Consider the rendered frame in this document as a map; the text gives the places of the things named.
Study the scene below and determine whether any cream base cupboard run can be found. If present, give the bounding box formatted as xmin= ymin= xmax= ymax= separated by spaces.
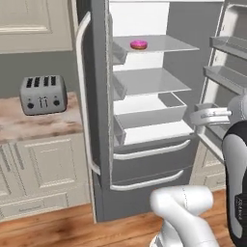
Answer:
xmin=188 ymin=140 xmax=227 ymax=195

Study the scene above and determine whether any cream base cupboard door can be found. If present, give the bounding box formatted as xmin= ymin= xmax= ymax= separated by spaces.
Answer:
xmin=0 ymin=143 xmax=17 ymax=203
xmin=14 ymin=133 xmax=89 ymax=201

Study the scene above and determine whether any grey cupboard door handle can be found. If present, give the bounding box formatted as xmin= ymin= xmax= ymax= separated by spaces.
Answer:
xmin=0 ymin=147 xmax=12 ymax=173
xmin=14 ymin=142 xmax=26 ymax=171

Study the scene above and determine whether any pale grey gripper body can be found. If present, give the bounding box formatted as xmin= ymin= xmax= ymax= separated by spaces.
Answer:
xmin=189 ymin=107 xmax=233 ymax=127

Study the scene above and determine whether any pink frosted donut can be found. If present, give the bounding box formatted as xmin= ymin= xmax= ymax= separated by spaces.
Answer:
xmin=129 ymin=39 xmax=149 ymax=51

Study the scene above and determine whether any white fridge crisper drawer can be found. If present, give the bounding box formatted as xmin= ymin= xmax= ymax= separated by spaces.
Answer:
xmin=113 ymin=92 xmax=188 ymax=130

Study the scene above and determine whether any cream drawer front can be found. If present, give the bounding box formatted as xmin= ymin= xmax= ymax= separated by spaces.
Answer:
xmin=0 ymin=192 xmax=70 ymax=221

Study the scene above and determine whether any long white fridge door handle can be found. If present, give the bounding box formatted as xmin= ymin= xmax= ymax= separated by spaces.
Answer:
xmin=75 ymin=12 xmax=102 ymax=177

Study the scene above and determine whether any grey fridge door with bins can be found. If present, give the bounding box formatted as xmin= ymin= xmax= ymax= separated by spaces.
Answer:
xmin=192 ymin=0 xmax=247 ymax=164

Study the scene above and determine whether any grey fridge body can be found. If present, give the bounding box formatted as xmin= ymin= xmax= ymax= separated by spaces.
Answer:
xmin=90 ymin=0 xmax=226 ymax=224

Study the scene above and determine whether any grey fridge shelf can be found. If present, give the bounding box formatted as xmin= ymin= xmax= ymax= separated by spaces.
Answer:
xmin=113 ymin=68 xmax=193 ymax=97
xmin=112 ymin=34 xmax=201 ymax=54

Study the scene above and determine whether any silver four-slot toaster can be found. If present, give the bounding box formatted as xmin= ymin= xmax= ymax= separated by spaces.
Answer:
xmin=19 ymin=74 xmax=69 ymax=117

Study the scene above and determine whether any grey drawer handle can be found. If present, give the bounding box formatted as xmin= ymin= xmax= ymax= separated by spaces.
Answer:
xmin=18 ymin=205 xmax=43 ymax=213

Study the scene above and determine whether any white freezer drawer handle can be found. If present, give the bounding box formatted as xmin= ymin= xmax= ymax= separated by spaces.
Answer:
xmin=112 ymin=138 xmax=192 ymax=161
xmin=109 ymin=169 xmax=185 ymax=192

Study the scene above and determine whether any grey freezer drawer front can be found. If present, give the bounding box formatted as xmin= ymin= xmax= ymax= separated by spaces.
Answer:
xmin=101 ymin=166 xmax=195 ymax=223
xmin=112 ymin=134 xmax=200 ymax=185

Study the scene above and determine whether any cream wall cupboard door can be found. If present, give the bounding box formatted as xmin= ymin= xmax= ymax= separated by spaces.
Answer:
xmin=0 ymin=0 xmax=74 ymax=55

